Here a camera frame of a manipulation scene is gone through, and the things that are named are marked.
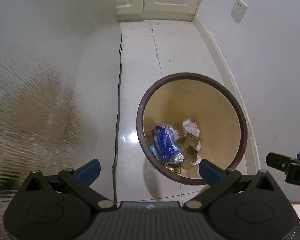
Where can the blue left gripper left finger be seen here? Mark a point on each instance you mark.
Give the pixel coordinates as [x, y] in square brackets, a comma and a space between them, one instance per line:
[79, 182]

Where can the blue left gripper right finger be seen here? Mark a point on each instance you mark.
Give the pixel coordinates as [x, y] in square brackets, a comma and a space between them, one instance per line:
[219, 182]

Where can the white plastic wrapper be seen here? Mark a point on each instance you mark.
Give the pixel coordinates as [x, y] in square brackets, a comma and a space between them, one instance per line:
[190, 126]

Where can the red cigarette pack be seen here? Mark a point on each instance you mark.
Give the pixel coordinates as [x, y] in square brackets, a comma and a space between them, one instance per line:
[175, 168]

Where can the beige trash bin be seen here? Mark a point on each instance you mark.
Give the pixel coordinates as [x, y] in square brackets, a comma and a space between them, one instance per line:
[185, 118]

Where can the white wall socket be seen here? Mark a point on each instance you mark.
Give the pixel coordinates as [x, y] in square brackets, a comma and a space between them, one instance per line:
[238, 10]

